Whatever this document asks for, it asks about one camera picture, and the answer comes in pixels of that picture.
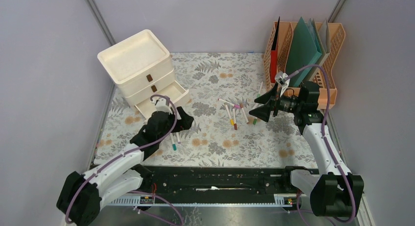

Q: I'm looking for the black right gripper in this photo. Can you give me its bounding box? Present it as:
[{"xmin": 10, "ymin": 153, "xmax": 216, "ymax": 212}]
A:
[{"xmin": 249, "ymin": 82, "xmax": 303, "ymax": 122}]

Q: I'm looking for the light green capped marker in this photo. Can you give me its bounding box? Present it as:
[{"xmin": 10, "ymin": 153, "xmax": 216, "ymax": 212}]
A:
[{"xmin": 256, "ymin": 82, "xmax": 263, "ymax": 97}]

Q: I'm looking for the purple capped white marker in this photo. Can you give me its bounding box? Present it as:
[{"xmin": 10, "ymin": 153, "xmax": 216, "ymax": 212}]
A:
[{"xmin": 176, "ymin": 133, "xmax": 181, "ymax": 144}]

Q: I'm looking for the teal capped white marker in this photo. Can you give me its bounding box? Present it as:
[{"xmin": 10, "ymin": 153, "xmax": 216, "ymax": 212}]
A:
[{"xmin": 170, "ymin": 133, "xmax": 177, "ymax": 151}]

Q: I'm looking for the red file folder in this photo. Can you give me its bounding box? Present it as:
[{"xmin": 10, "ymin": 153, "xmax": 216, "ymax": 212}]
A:
[{"xmin": 269, "ymin": 17, "xmax": 280, "ymax": 84}]

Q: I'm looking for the teal file folder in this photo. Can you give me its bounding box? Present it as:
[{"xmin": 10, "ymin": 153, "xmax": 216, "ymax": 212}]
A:
[{"xmin": 285, "ymin": 18, "xmax": 315, "ymax": 75}]

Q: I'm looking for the cream drawer unit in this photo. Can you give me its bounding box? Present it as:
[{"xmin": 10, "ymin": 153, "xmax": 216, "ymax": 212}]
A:
[{"xmin": 97, "ymin": 29, "xmax": 190, "ymax": 118}]

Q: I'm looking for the beige file folder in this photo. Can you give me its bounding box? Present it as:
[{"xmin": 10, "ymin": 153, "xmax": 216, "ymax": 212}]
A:
[{"xmin": 306, "ymin": 19, "xmax": 331, "ymax": 66}]

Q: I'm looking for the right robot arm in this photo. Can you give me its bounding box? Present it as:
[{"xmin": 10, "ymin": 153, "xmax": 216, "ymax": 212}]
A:
[{"xmin": 249, "ymin": 81, "xmax": 364, "ymax": 222}]

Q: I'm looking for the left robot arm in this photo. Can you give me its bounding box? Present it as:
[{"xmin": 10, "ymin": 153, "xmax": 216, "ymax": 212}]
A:
[{"xmin": 56, "ymin": 107, "xmax": 194, "ymax": 226}]

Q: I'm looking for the floral desk mat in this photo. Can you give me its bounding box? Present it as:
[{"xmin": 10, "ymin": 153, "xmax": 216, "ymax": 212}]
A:
[{"xmin": 93, "ymin": 52, "xmax": 320, "ymax": 168}]

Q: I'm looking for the yellow capped white marker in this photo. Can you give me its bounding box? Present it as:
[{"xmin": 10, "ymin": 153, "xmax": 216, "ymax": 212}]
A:
[{"xmin": 225, "ymin": 104, "xmax": 234, "ymax": 126}]

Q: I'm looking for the dark red capped white marker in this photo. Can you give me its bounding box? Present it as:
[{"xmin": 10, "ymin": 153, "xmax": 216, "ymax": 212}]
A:
[{"xmin": 232, "ymin": 108, "xmax": 237, "ymax": 130}]

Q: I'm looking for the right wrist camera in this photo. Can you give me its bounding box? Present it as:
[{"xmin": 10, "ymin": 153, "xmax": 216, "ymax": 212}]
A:
[{"xmin": 275, "ymin": 71, "xmax": 290, "ymax": 97}]

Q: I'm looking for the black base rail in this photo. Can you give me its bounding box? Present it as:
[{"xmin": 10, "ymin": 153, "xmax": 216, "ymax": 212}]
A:
[{"xmin": 120, "ymin": 164, "xmax": 318, "ymax": 197}]

